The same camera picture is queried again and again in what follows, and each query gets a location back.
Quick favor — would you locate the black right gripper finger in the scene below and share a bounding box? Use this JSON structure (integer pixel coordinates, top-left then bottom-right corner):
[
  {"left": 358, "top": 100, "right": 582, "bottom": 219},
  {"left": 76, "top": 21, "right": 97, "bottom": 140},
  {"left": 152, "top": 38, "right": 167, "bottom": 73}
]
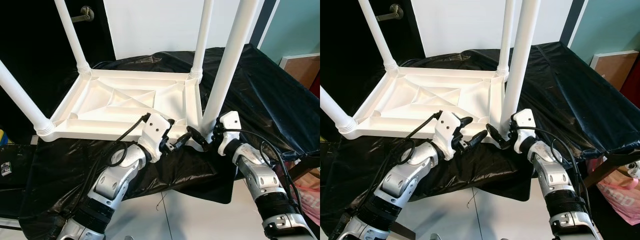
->
[
  {"left": 486, "top": 123, "right": 511, "bottom": 150},
  {"left": 186, "top": 126, "right": 211, "bottom": 152}
]

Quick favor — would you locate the black shiny table cloth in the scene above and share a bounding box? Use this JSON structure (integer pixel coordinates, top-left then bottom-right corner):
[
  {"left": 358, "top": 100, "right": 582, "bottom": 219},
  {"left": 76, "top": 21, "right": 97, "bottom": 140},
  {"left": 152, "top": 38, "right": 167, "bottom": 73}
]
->
[
  {"left": 20, "top": 44, "right": 320, "bottom": 240},
  {"left": 320, "top": 41, "right": 640, "bottom": 238}
]

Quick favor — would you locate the brown wooden table leg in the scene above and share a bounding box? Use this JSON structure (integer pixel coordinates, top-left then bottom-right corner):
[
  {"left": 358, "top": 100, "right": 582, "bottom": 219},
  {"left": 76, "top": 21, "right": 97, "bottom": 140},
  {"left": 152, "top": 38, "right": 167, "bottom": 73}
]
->
[
  {"left": 287, "top": 157, "right": 320, "bottom": 182},
  {"left": 582, "top": 152, "right": 640, "bottom": 188},
  {"left": 390, "top": 224, "right": 416, "bottom": 240}
]

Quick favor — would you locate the brown cardboard box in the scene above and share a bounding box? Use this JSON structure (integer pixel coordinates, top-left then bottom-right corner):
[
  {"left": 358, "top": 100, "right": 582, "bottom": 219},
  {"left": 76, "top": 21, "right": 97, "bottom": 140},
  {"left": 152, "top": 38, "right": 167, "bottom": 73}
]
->
[
  {"left": 279, "top": 52, "right": 320, "bottom": 93},
  {"left": 590, "top": 50, "right": 640, "bottom": 91}
]

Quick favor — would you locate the pink plastic bag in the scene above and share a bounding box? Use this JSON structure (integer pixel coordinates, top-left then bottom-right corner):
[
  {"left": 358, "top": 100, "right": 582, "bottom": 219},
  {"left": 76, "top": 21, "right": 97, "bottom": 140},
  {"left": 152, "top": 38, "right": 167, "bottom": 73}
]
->
[
  {"left": 292, "top": 172, "right": 320, "bottom": 226},
  {"left": 595, "top": 160, "right": 640, "bottom": 228}
]

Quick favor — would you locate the black case with white label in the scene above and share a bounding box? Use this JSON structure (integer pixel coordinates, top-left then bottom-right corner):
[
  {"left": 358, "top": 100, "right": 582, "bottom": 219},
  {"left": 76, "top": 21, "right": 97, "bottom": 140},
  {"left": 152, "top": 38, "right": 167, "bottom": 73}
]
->
[{"left": 0, "top": 145, "right": 36, "bottom": 201}]

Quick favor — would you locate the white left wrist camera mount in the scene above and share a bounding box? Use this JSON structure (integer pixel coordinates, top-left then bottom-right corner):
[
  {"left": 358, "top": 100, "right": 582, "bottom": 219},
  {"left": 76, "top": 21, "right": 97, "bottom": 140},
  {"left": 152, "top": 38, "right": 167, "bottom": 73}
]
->
[
  {"left": 137, "top": 112, "right": 175, "bottom": 163},
  {"left": 432, "top": 111, "right": 463, "bottom": 161}
]

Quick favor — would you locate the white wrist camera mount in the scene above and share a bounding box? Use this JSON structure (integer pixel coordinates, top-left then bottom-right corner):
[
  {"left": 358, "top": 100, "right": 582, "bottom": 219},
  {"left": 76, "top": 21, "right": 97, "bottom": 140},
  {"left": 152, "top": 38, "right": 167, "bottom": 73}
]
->
[
  {"left": 217, "top": 111, "right": 243, "bottom": 156},
  {"left": 432, "top": 111, "right": 463, "bottom": 161},
  {"left": 137, "top": 112, "right": 175, "bottom": 163},
  {"left": 512, "top": 108, "right": 537, "bottom": 153}
]

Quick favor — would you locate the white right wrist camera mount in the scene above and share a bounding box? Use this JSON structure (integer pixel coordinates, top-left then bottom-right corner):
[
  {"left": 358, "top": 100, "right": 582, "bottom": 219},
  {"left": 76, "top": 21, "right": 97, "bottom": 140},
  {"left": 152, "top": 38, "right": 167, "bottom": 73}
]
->
[
  {"left": 512, "top": 108, "right": 537, "bottom": 153},
  {"left": 217, "top": 111, "right": 243, "bottom": 156}
]

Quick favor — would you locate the metal door handle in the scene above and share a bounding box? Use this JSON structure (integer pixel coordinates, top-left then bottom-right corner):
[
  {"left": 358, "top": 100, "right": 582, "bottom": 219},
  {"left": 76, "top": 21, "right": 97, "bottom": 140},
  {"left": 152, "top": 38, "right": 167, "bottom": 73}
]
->
[
  {"left": 70, "top": 6, "right": 96, "bottom": 24},
  {"left": 376, "top": 4, "right": 405, "bottom": 22}
]

